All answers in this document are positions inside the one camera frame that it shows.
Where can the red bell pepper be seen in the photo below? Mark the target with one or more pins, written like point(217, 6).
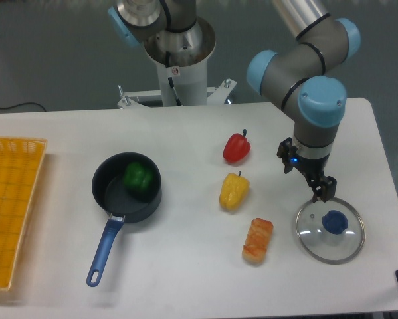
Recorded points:
point(237, 147)

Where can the yellow bell pepper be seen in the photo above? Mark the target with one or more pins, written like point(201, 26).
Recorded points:
point(234, 190)

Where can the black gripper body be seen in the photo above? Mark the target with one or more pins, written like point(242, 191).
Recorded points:
point(310, 162)

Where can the yellow woven basket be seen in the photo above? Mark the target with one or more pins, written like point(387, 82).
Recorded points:
point(21, 161)

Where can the green bell pepper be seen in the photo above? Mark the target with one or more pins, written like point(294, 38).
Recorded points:
point(137, 178)

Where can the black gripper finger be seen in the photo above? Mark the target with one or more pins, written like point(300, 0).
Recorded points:
point(315, 185)
point(327, 188)

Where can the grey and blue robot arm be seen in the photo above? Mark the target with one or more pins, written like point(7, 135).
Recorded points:
point(295, 82)

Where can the glass pot lid blue knob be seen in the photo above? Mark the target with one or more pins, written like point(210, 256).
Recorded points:
point(332, 232)

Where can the dark pot with blue handle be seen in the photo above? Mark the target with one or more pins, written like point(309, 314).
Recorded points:
point(121, 205)

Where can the orange shrimp sushi toy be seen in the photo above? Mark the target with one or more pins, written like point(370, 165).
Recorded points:
point(257, 241)

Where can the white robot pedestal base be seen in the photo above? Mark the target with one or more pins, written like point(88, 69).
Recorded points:
point(181, 64)

